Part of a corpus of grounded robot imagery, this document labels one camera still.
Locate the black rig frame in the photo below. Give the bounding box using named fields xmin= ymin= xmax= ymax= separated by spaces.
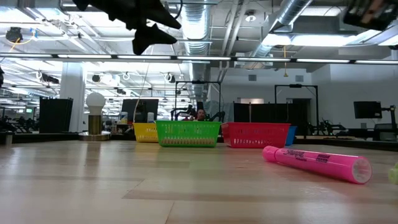
xmin=174 ymin=80 xmax=222 ymax=122
xmin=274 ymin=83 xmax=320 ymax=127

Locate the white column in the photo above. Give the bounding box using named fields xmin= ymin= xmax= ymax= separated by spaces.
xmin=59 ymin=62 xmax=86 ymax=133

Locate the pink highlighter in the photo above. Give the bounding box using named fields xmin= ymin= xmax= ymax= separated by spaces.
xmin=262 ymin=145 xmax=373 ymax=185

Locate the red plastic basket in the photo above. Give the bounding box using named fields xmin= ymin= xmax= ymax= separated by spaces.
xmin=221 ymin=121 xmax=292 ymax=149

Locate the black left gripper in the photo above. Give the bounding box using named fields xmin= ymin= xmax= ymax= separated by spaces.
xmin=73 ymin=0 xmax=183 ymax=56

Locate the black wall monitor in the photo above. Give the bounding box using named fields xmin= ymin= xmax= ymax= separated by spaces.
xmin=353 ymin=100 xmax=383 ymax=119

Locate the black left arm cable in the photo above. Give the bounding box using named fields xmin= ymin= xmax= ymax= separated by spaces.
xmin=172 ymin=0 xmax=184 ymax=20

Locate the black desk monitor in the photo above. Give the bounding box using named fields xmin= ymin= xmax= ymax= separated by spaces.
xmin=121 ymin=98 xmax=160 ymax=123

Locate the green plastic basket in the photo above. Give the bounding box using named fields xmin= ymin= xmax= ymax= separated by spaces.
xmin=155 ymin=120 xmax=222 ymax=148

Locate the black partition panel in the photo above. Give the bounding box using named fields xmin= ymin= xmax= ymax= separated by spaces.
xmin=39 ymin=97 xmax=75 ymax=134

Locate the yellow plastic basket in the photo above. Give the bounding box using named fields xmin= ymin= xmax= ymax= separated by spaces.
xmin=133 ymin=122 xmax=159 ymax=144

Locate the long ceiling light strip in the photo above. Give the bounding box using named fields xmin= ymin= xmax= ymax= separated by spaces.
xmin=0 ymin=53 xmax=398 ymax=65

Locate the blue plastic basket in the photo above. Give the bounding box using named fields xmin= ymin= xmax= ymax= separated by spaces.
xmin=285 ymin=125 xmax=298 ymax=146

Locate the white bulb lamp brass base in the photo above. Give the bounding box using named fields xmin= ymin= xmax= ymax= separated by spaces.
xmin=78 ymin=91 xmax=112 ymax=141

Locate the person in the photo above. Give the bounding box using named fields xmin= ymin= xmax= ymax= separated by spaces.
xmin=195 ymin=108 xmax=208 ymax=122

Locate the black ceiling device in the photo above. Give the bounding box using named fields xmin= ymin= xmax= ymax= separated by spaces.
xmin=5 ymin=26 xmax=23 ymax=43

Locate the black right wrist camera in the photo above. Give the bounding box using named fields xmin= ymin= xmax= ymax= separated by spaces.
xmin=343 ymin=0 xmax=398 ymax=31

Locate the black partition screen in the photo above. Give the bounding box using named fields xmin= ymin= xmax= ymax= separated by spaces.
xmin=233 ymin=102 xmax=308 ymax=123

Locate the silver ventilation duct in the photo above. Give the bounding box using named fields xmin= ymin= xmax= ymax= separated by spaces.
xmin=176 ymin=0 xmax=215 ymax=102
xmin=248 ymin=0 xmax=313 ymax=62

